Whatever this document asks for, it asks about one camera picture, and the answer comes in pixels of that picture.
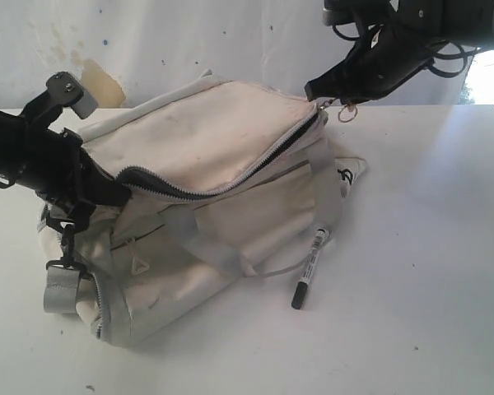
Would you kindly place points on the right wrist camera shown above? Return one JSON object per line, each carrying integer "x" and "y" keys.
{"x": 338, "y": 12}

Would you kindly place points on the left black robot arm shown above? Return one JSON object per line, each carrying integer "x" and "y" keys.
{"x": 56, "y": 167}

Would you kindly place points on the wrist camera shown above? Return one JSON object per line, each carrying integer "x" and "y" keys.
{"x": 66, "y": 91}
{"x": 338, "y": 12}

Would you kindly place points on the black plastic strap clip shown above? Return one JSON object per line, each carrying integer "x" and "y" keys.
{"x": 67, "y": 229}

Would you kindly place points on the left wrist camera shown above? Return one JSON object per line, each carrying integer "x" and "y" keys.
{"x": 66, "y": 91}

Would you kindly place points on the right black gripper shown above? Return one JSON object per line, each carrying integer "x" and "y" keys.
{"x": 373, "y": 71}

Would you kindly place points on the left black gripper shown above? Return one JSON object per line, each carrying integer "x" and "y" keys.
{"x": 38, "y": 158}

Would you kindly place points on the white marker with black cap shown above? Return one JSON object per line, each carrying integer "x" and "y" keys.
{"x": 302, "y": 286}

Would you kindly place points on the right silver black robot arm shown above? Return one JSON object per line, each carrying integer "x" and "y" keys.
{"x": 461, "y": 28}

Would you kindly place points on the white fabric duffel bag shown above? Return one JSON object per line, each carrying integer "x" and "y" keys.
{"x": 225, "y": 176}

